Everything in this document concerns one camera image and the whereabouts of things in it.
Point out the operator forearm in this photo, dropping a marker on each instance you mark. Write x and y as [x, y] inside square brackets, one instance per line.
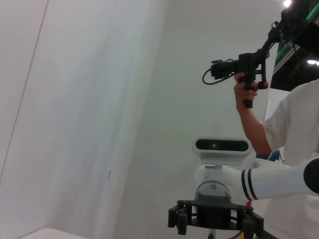
[254, 132]

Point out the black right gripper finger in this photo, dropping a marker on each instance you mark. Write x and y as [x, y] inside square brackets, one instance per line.
[179, 219]
[253, 225]

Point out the green ceiling truss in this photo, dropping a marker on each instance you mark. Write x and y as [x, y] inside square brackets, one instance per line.
[286, 47]

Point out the bright ceiling lamp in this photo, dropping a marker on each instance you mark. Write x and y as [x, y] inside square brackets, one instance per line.
[287, 3]
[312, 62]

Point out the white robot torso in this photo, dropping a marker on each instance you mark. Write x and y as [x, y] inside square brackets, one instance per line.
[264, 163]

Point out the operator hand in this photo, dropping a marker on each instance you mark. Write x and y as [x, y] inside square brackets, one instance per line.
[239, 92]

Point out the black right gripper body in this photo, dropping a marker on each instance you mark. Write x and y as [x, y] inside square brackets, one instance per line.
[214, 216]

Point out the white robot head camera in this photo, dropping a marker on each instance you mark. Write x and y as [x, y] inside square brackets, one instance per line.
[219, 145]

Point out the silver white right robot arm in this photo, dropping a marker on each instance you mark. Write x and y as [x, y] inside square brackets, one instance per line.
[274, 181]

